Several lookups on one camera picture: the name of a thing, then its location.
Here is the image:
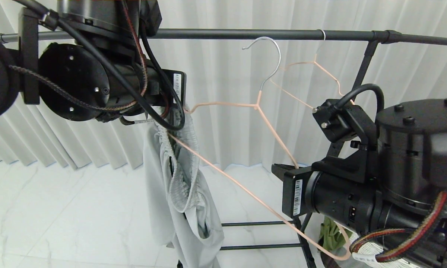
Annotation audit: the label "white curtain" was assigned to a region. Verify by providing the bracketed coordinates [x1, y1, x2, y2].
[0, 0, 447, 172]

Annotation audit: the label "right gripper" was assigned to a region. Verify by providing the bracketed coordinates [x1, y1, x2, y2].
[271, 164, 381, 232]

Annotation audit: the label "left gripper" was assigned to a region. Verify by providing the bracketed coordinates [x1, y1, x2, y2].
[109, 63, 187, 114]

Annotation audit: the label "white laundry basket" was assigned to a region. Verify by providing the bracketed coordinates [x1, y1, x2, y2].
[319, 233, 429, 268]

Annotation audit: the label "pale grey shorts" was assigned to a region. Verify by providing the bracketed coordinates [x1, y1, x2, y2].
[143, 106, 225, 268]

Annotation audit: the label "pink clothes hanger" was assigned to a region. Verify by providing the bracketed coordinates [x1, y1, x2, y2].
[270, 40, 356, 110]
[168, 36, 353, 261]

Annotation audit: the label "black clothes rack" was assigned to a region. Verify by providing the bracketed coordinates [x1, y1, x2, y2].
[0, 29, 447, 268]

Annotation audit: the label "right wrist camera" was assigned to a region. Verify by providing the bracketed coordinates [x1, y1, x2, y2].
[312, 99, 378, 183]

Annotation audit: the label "green garment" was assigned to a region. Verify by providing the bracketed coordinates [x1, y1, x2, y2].
[318, 218, 352, 252]

